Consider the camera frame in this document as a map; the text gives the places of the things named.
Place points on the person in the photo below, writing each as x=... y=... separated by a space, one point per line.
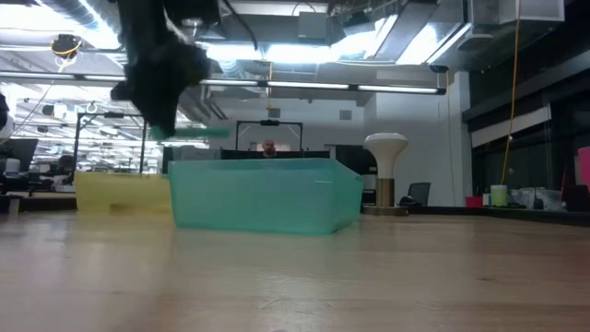
x=65 y=165
x=268 y=148

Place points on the black overhead light bar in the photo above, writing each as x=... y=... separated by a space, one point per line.
x=322 y=86

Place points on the distant black rig frame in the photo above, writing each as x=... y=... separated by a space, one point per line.
x=269 y=122
x=80 y=147

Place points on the computer monitor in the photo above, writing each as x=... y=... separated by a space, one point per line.
x=20 y=152

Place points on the silver long air duct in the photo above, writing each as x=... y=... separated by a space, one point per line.
x=92 y=27

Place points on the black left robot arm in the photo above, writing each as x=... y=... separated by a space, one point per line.
x=152 y=18

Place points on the grey ceiling box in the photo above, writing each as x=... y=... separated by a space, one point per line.
x=313 y=25

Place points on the black office chair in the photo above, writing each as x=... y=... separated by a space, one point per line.
x=419 y=193

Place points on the red translucent plastic bin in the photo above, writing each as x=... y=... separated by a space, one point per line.
x=585 y=168

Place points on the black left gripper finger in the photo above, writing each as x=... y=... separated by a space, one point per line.
x=169 y=115
x=149 y=117

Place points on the green white container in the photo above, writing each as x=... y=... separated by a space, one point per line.
x=499 y=196

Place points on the yellow translucent plastic bin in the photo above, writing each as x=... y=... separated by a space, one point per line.
x=120 y=193

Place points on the teal thick marker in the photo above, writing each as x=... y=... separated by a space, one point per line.
x=203 y=133

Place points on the green translucent plastic bin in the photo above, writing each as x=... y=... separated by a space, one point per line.
x=263 y=198

